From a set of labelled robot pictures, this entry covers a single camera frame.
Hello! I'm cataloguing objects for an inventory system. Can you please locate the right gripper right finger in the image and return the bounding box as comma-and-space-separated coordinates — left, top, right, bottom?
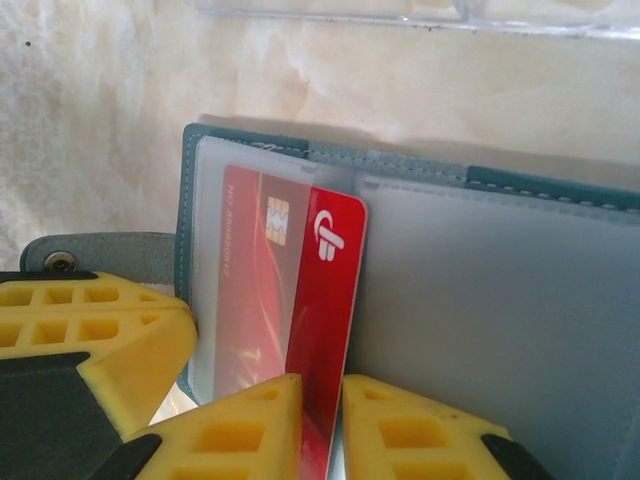
341, 374, 554, 480

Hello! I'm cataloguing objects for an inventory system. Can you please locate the red card with chip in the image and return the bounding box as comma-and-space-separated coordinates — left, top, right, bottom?
212, 163, 370, 480

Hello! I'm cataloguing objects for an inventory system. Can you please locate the clear acrylic card stand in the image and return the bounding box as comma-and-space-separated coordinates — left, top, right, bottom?
194, 0, 640, 42

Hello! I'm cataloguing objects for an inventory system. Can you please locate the teal leather card holder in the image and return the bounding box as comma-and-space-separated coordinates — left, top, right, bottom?
19, 122, 640, 480

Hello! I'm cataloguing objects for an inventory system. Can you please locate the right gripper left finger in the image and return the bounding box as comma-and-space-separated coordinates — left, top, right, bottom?
121, 372, 305, 480

